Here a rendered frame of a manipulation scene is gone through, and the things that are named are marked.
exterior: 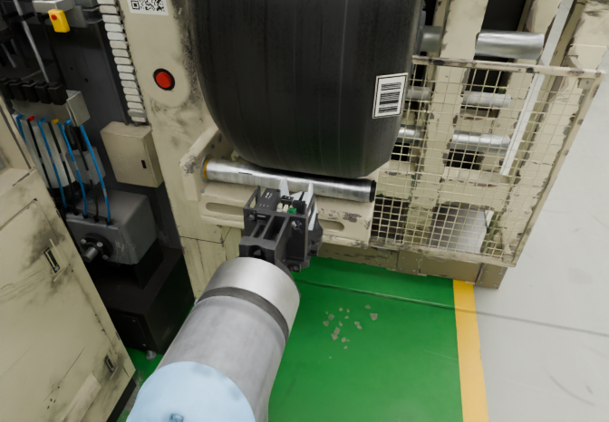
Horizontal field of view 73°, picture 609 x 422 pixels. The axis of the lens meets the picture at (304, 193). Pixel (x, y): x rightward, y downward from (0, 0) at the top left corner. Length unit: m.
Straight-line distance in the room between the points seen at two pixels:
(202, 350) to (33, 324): 0.81
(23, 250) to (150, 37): 0.51
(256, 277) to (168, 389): 0.12
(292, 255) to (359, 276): 1.37
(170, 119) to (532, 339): 1.50
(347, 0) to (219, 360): 0.40
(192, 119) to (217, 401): 0.67
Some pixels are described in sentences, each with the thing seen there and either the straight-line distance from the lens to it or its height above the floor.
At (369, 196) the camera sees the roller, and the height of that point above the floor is 0.90.
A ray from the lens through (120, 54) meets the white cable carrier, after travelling 0.93.
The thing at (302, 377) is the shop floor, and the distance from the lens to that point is 1.57.
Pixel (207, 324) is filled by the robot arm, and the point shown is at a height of 1.11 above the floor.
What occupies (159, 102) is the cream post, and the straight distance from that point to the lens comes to 0.92.
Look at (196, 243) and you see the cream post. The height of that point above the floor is 0.61.
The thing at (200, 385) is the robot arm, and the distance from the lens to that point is 0.31.
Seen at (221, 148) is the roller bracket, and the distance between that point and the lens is 0.94.
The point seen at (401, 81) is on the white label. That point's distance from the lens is 0.55.
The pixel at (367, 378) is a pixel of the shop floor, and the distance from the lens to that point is 1.58.
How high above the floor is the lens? 1.39
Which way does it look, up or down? 38 degrees down
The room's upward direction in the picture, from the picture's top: straight up
